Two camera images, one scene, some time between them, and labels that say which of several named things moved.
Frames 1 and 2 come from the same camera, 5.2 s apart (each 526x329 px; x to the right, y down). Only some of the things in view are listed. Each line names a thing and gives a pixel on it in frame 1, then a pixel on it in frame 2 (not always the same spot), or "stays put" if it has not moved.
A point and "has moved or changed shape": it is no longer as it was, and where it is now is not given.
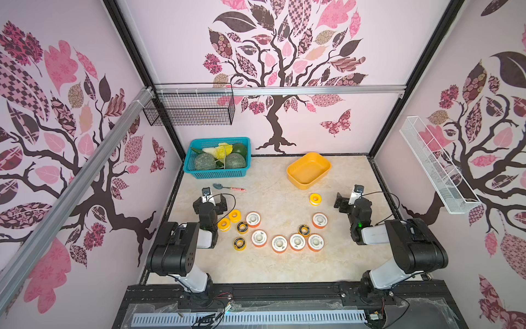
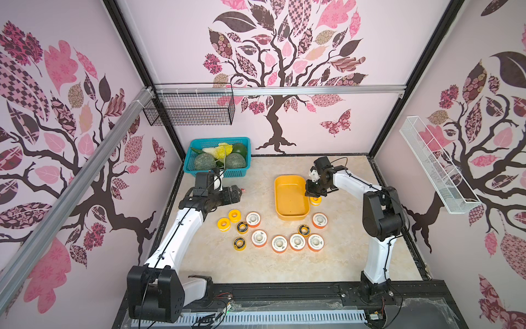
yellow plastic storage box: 307,170 has moved or changed shape
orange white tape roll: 253,218 stays put
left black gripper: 220,206 → 227,199
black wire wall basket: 191,105 stays put
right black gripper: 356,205 → 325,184
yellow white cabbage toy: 220,152 stays put
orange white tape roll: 259,238 stays put
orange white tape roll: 320,220 stays put
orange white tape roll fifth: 316,242 stays put
